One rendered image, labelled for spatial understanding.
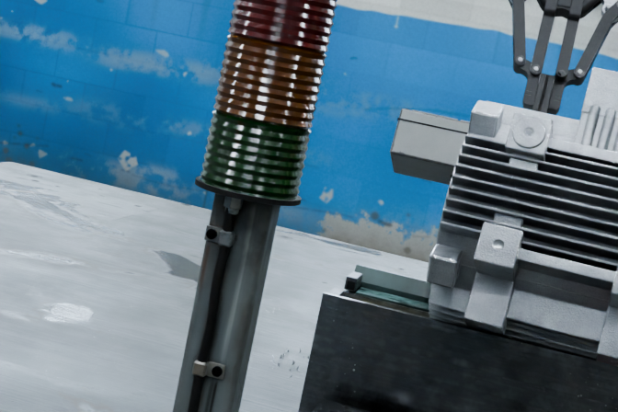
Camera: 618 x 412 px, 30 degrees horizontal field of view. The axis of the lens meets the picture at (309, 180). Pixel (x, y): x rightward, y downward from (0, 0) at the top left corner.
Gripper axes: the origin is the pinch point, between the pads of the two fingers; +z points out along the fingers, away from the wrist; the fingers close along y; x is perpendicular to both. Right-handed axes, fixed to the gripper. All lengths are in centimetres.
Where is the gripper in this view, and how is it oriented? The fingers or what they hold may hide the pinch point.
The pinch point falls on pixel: (539, 110)
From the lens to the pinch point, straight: 121.7
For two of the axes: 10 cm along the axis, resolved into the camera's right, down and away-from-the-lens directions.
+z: -2.6, 9.3, -2.5
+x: 1.3, 2.9, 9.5
